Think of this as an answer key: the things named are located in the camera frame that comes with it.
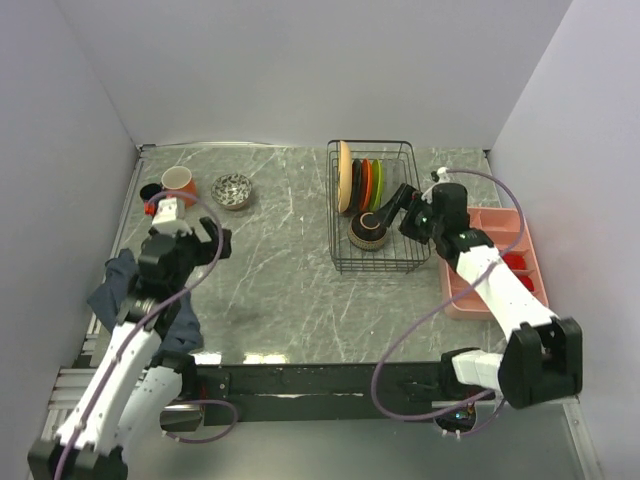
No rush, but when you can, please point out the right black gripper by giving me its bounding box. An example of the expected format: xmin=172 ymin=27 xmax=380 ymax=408
xmin=372 ymin=183 xmax=444 ymax=245

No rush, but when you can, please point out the dark brown patterned bowl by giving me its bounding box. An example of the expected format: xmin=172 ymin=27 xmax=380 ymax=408
xmin=347 ymin=211 xmax=388 ymax=252

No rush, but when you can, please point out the pink patterned bowl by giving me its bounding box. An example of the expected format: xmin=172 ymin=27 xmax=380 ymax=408
xmin=211 ymin=173 xmax=253 ymax=210

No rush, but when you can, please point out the orange mug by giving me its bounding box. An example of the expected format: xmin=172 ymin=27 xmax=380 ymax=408
xmin=161 ymin=165 xmax=198 ymax=197

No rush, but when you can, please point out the dark blue mug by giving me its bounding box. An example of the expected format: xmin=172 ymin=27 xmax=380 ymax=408
xmin=139 ymin=183 xmax=163 ymax=202

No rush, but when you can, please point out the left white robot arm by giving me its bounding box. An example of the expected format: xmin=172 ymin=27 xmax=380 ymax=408
xmin=28 ymin=214 xmax=231 ymax=479

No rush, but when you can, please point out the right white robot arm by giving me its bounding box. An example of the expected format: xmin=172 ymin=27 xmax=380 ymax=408
xmin=375 ymin=182 xmax=583 ymax=409

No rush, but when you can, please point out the green plate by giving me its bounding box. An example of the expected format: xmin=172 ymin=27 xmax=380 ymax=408
xmin=369 ymin=159 xmax=385 ymax=211

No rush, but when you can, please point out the orange plate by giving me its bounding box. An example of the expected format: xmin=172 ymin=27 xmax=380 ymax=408
xmin=359 ymin=159 xmax=374 ymax=211

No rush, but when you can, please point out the black plate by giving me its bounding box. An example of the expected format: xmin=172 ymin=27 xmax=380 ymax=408
xmin=349 ymin=159 xmax=363 ymax=213

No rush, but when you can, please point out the beige plate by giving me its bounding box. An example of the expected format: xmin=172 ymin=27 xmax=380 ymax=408
xmin=337 ymin=140 xmax=352 ymax=213

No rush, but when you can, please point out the blue cloth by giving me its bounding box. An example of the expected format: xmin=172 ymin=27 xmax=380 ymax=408
xmin=87 ymin=248 xmax=204 ymax=353

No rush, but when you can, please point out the pink divided tray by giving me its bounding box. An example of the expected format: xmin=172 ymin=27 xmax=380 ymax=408
xmin=439 ymin=207 xmax=549 ymax=321

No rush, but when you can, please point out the red item in tray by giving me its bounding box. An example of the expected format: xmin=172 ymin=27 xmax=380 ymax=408
xmin=502 ymin=252 xmax=529 ymax=272
xmin=519 ymin=276 xmax=535 ymax=292

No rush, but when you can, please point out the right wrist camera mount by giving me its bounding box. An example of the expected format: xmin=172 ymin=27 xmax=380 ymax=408
xmin=430 ymin=167 xmax=451 ymax=184

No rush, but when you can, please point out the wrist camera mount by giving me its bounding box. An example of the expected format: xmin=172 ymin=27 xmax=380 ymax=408
xmin=149 ymin=197 xmax=193 ymax=238
xmin=430 ymin=167 xmax=451 ymax=184

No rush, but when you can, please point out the black wire dish rack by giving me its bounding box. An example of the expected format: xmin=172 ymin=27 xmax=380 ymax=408
xmin=325 ymin=140 xmax=430 ymax=273

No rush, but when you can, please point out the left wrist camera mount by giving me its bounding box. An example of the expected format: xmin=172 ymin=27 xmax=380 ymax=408
xmin=149 ymin=197 xmax=193 ymax=238

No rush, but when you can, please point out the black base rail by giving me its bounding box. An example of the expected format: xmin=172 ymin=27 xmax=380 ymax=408
xmin=138 ymin=360 xmax=506 ymax=426

